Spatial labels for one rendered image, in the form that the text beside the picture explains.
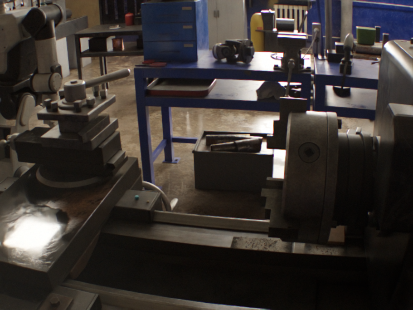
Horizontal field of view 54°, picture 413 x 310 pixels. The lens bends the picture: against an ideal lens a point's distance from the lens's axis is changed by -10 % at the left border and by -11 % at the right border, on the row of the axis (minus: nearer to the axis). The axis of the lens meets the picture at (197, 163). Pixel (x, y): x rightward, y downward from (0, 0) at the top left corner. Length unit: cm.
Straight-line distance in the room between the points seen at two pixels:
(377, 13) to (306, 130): 724
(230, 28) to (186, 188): 483
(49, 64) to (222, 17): 590
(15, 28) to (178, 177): 182
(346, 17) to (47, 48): 634
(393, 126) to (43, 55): 149
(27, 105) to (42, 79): 20
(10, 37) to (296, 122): 135
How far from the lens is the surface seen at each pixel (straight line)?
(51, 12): 184
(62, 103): 121
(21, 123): 198
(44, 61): 185
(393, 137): 59
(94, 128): 116
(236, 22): 753
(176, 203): 157
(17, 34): 187
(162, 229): 116
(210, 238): 112
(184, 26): 280
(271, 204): 78
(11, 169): 201
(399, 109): 63
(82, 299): 92
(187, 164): 339
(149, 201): 121
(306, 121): 78
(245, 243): 110
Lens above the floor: 148
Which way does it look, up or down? 26 degrees down
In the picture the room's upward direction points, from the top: 2 degrees counter-clockwise
